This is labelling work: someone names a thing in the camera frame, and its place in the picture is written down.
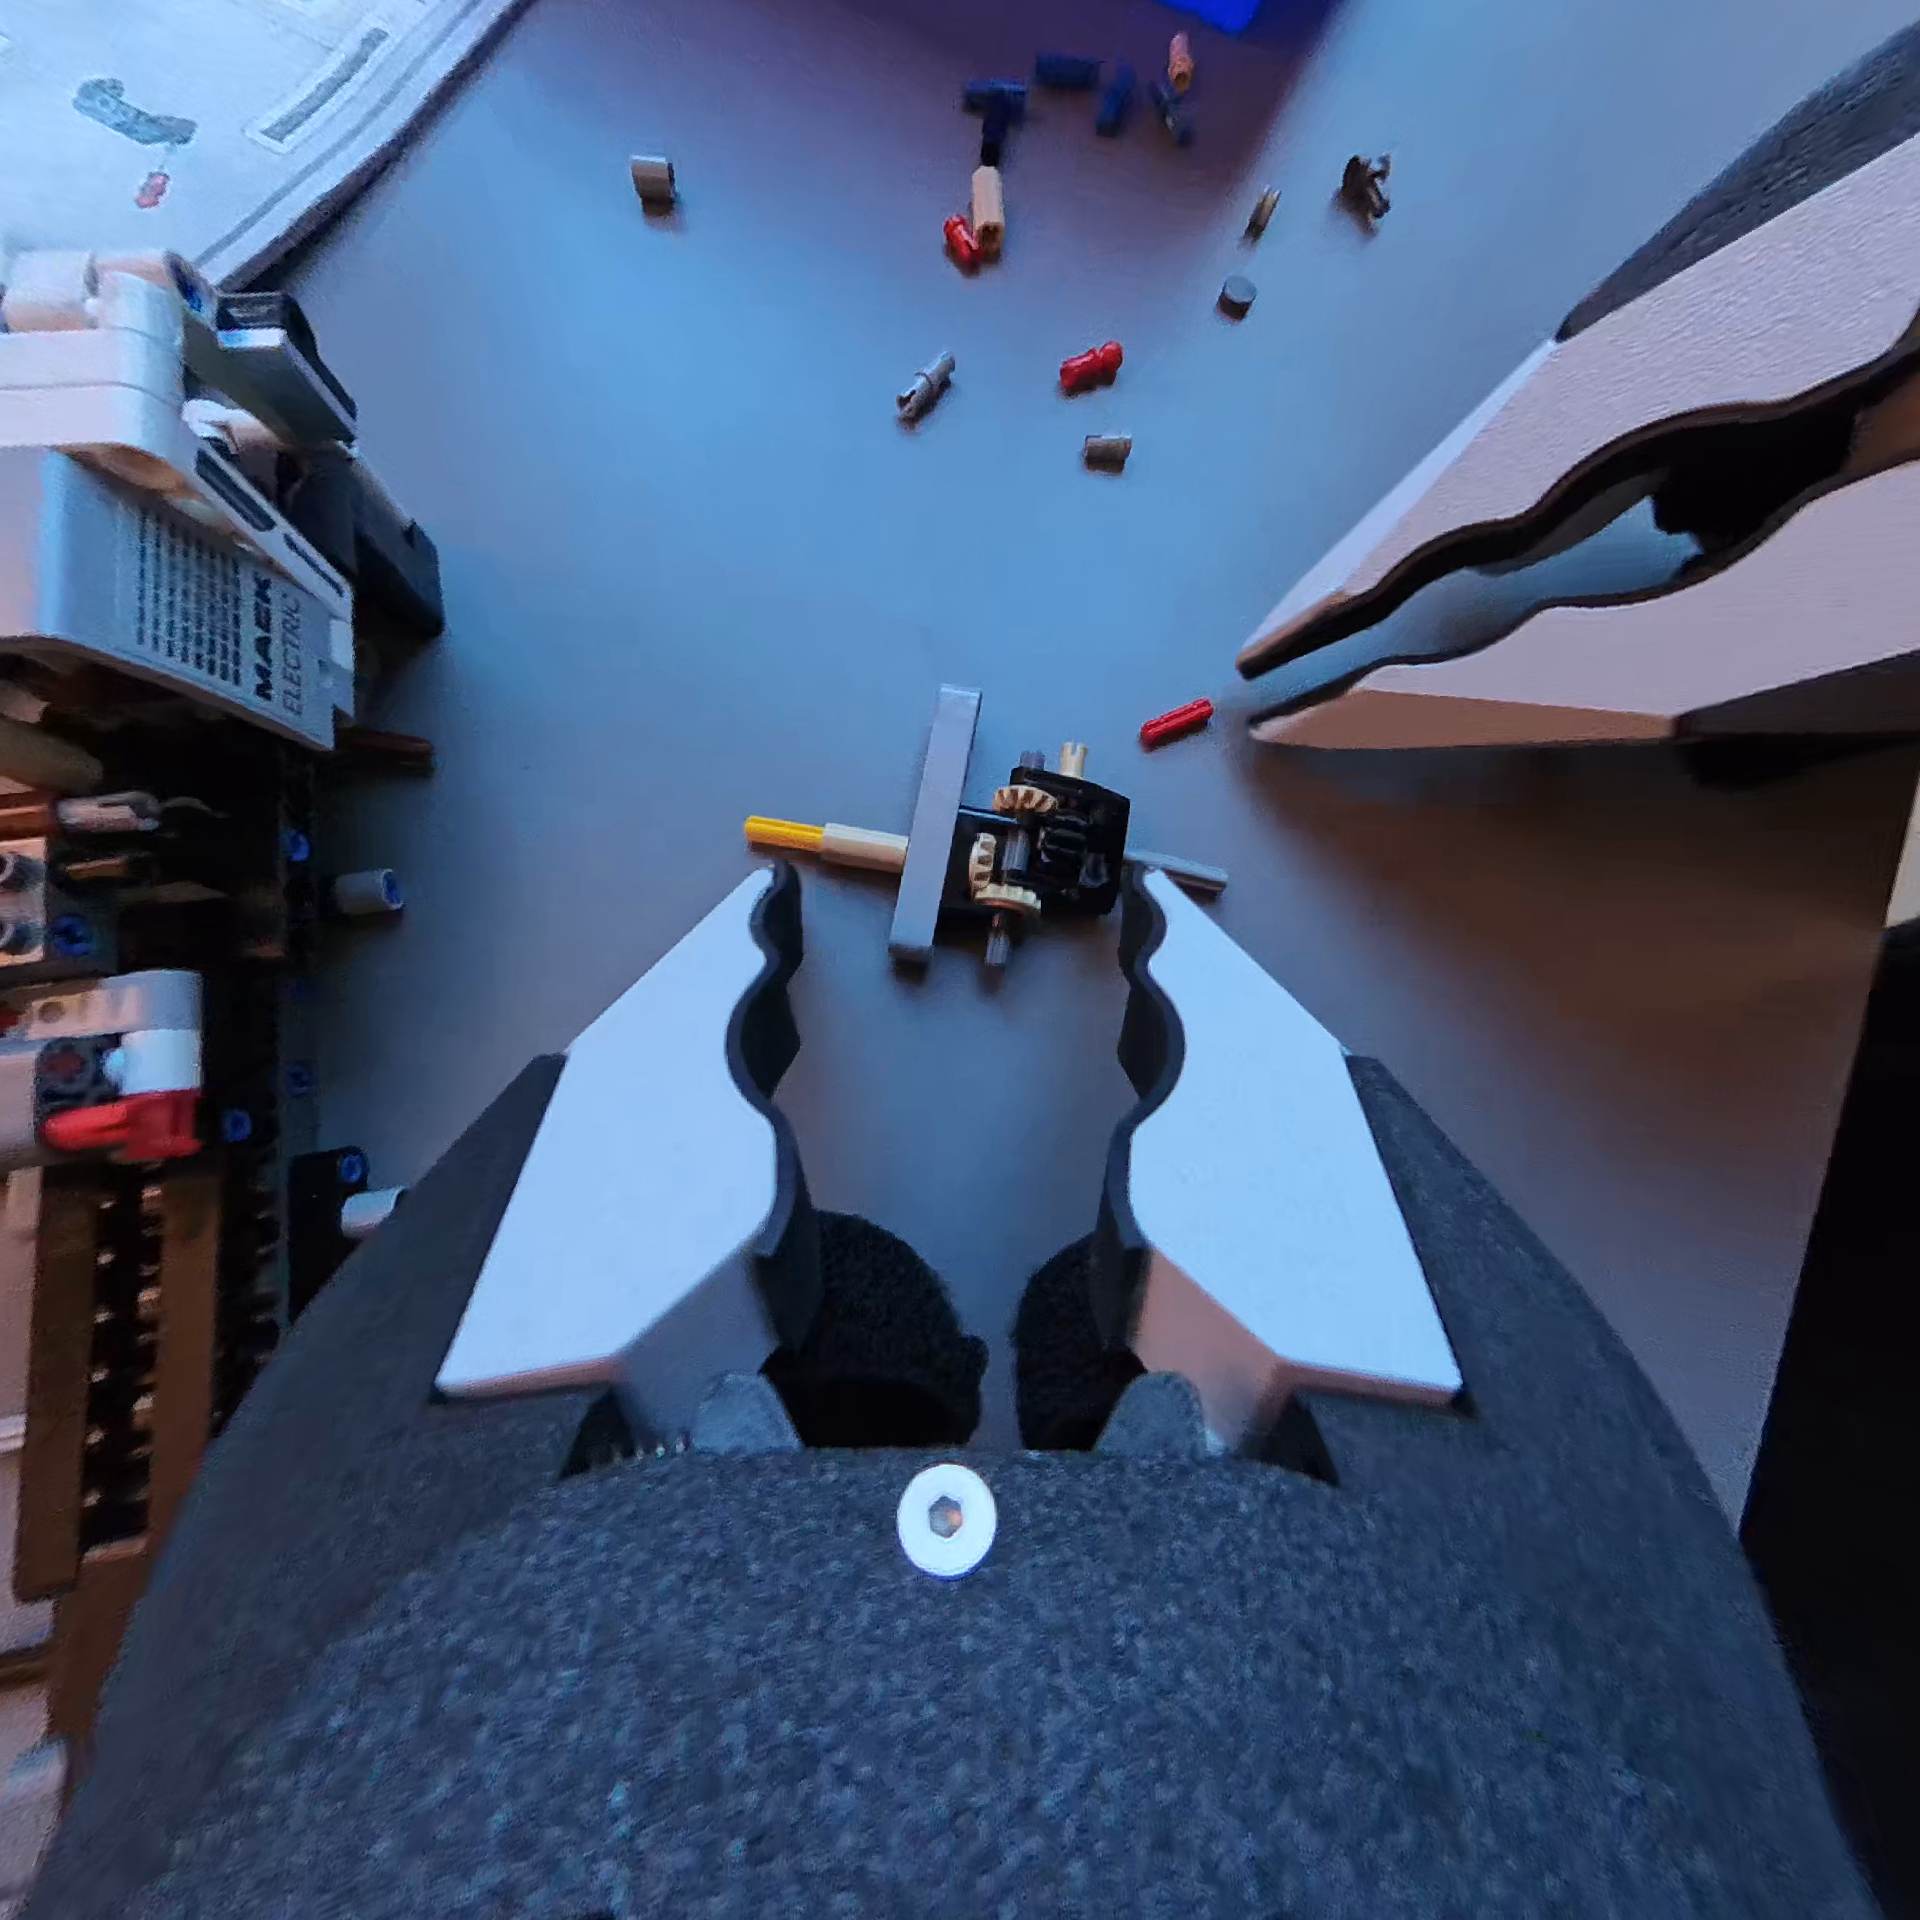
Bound grey black lego gear assembly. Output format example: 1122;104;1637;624
746;685;1229;978

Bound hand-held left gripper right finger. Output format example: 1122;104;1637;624
1099;866;1467;1453

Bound white black lego truck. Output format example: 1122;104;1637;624
0;248;446;1846

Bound scattered small lego pieces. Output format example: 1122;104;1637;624
626;31;1397;474

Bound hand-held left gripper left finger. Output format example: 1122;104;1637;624
431;865;824;1449

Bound open instruction booklet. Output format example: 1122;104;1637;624
0;0;531;288

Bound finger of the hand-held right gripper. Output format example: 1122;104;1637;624
1235;133;1920;683
1245;448;1920;752

